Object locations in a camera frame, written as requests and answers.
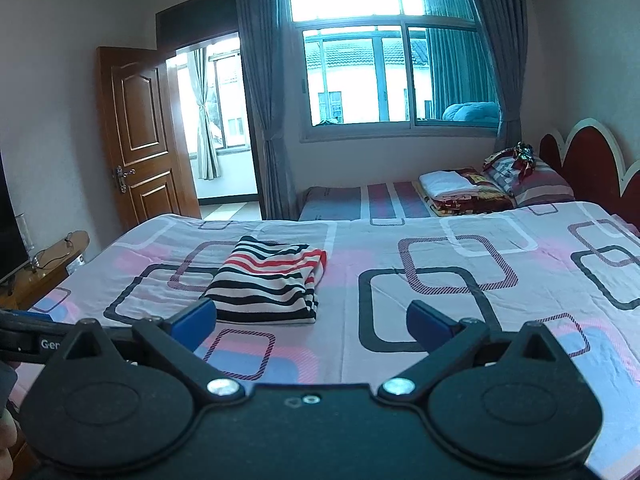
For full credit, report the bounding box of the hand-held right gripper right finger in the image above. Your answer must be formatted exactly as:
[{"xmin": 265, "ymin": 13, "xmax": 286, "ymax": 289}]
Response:
[{"xmin": 377, "ymin": 300, "xmax": 571, "ymax": 401}]

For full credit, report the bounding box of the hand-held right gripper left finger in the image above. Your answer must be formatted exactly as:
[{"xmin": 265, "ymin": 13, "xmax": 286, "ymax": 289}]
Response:
[{"xmin": 47, "ymin": 299, "xmax": 246, "ymax": 401}]

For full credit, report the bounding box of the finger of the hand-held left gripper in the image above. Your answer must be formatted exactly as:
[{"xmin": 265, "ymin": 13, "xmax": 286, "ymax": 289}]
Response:
[{"xmin": 0, "ymin": 310, "xmax": 76, "ymax": 333}]

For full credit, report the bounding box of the striped knit sweater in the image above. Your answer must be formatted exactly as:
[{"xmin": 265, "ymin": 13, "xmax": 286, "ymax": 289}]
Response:
[{"xmin": 202, "ymin": 235, "xmax": 328, "ymax": 325}]

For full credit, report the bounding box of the person's left hand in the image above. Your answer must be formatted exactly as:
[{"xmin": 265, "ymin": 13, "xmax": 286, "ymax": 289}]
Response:
[{"xmin": 0, "ymin": 410, "xmax": 20, "ymax": 468}]

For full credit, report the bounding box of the wooden cabinet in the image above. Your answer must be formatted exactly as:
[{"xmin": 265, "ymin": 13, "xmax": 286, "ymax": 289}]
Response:
[{"xmin": 0, "ymin": 230, "xmax": 91, "ymax": 311}]

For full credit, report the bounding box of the bed with patterned sheet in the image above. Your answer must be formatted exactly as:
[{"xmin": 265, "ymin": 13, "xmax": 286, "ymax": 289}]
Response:
[{"xmin": 30, "ymin": 200, "xmax": 640, "ymax": 471}]

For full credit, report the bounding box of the black television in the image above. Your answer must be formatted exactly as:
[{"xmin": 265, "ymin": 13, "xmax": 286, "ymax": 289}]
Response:
[{"xmin": 0, "ymin": 150, "xmax": 29, "ymax": 286}]

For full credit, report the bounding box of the folded white cloth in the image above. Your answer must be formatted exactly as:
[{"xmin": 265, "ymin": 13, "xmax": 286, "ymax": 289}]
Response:
[{"xmin": 419, "ymin": 170, "xmax": 481, "ymax": 199}]

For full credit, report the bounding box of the bed with striped sheet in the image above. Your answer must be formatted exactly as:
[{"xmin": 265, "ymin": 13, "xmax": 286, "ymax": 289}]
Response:
[{"xmin": 298, "ymin": 180, "xmax": 436, "ymax": 222}]

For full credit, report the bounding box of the plaid pillow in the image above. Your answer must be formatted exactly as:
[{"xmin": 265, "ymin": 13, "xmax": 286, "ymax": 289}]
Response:
[{"xmin": 482, "ymin": 155, "xmax": 576, "ymax": 207}]

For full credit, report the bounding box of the white sheer curtain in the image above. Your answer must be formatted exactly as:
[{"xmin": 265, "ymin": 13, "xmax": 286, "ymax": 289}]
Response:
[{"xmin": 187, "ymin": 47, "xmax": 221, "ymax": 180}]

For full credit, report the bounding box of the colourful toy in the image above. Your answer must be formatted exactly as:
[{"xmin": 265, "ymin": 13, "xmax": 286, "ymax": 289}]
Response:
[{"xmin": 509, "ymin": 141, "xmax": 537, "ymax": 167}]

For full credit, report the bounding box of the brown wooden door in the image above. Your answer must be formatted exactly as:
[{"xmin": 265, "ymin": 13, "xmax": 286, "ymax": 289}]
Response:
[{"xmin": 96, "ymin": 46, "xmax": 202, "ymax": 233}]

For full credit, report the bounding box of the blue quilt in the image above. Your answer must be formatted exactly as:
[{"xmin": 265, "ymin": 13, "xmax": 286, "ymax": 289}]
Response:
[{"xmin": 442, "ymin": 101, "xmax": 501, "ymax": 124}]

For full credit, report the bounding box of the balcony window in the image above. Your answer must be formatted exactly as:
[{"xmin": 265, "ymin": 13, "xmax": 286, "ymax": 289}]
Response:
[{"xmin": 207, "ymin": 50, "xmax": 251, "ymax": 152}]

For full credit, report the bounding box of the red scalloped headboard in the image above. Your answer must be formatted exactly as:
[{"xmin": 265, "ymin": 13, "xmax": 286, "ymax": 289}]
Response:
[{"xmin": 539, "ymin": 118, "xmax": 640, "ymax": 233}]

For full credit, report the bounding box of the grey curtain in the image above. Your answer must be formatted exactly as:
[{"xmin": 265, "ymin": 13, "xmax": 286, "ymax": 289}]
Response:
[
  {"xmin": 232, "ymin": 0, "xmax": 301, "ymax": 221},
  {"xmin": 455, "ymin": 0, "xmax": 530, "ymax": 171}
]

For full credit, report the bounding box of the sliding glass window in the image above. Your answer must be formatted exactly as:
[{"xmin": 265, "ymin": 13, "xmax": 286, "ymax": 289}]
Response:
[{"xmin": 285, "ymin": 0, "xmax": 501, "ymax": 143}]

